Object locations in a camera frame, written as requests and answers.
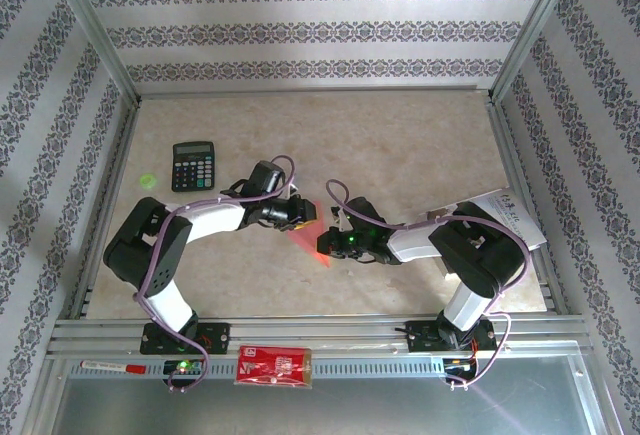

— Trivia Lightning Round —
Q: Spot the wide aluminium mounting rail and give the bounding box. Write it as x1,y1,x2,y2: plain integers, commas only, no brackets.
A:
47,313,594,359

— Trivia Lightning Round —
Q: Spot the small circuit board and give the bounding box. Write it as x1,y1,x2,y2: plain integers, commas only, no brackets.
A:
443,357,479,375
163,358,206,379

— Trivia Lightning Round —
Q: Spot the red snack packet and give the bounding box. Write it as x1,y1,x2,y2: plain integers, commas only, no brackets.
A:
234,344,314,390

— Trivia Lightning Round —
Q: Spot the pink square paper sheet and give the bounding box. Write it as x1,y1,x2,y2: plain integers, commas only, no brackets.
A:
287,201,334,268

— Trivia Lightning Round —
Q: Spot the aluminium table edge rail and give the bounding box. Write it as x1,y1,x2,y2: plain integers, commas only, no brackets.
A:
67,99,142,321
134,85,494,101
487,97,571,316

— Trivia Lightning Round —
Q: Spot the white printed booklet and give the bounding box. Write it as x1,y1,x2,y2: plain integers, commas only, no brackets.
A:
469,185,548,251

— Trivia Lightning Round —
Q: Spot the red white marker pen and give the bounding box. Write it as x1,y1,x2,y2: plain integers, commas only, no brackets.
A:
79,359,147,375

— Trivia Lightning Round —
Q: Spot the black calculator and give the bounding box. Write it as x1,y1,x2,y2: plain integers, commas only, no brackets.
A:
171,141,216,193

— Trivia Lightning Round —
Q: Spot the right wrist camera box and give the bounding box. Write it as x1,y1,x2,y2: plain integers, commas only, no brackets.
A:
339,196,386,229

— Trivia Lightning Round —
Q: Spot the steel sheet panel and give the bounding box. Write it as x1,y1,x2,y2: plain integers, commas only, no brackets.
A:
37,352,609,435

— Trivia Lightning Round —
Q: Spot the aluminium frame post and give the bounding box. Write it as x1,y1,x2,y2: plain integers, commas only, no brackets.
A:
487,0,584,102
42,0,142,106

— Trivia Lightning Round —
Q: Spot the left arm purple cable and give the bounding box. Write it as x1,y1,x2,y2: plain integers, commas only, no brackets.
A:
133,154,297,392

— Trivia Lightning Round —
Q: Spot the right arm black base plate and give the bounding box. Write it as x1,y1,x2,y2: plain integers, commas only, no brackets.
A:
405,320,499,355

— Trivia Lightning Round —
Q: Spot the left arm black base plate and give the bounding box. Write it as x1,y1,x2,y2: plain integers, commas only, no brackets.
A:
139,322,232,356

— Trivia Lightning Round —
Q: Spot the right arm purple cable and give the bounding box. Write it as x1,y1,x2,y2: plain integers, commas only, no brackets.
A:
325,179,529,390

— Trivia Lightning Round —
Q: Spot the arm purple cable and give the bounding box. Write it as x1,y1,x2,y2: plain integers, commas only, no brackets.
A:
133,154,297,392
325,179,529,390

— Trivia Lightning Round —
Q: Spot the grey slotted cable duct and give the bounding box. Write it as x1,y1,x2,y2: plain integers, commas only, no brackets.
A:
69,357,451,380

